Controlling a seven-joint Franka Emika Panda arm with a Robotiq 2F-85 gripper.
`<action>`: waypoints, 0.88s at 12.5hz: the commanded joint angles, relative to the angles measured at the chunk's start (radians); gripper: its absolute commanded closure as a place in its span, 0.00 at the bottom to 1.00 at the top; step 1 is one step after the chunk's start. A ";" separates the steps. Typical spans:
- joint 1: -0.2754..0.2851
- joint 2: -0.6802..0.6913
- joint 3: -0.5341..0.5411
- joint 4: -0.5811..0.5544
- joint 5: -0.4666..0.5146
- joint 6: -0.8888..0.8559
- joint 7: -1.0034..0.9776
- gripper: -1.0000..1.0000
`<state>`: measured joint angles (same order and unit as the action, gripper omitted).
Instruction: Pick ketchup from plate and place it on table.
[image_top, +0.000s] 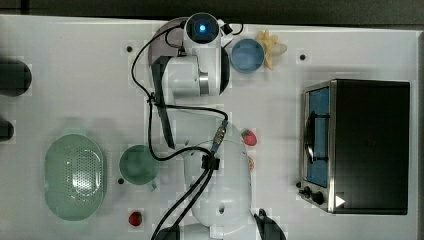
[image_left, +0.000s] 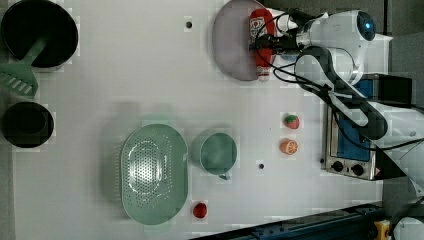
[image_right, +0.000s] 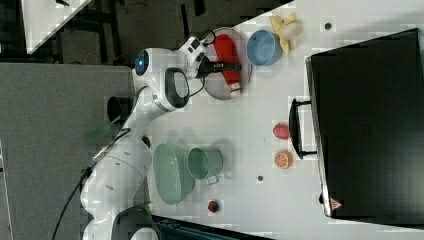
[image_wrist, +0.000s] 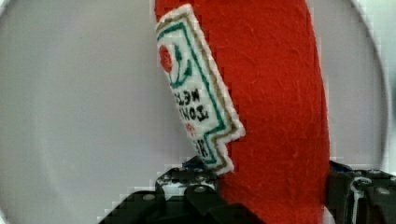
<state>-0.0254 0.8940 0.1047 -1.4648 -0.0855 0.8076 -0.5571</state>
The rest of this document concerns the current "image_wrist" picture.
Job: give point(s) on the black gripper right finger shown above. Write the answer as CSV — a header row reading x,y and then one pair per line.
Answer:
x,y
361,196

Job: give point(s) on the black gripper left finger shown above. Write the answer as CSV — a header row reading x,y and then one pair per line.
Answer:
x,y
188,194

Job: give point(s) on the red felt ketchup bottle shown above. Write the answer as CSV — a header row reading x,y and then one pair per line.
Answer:
x,y
267,56

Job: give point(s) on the pale pink plate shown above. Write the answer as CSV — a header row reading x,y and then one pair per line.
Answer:
x,y
87,119

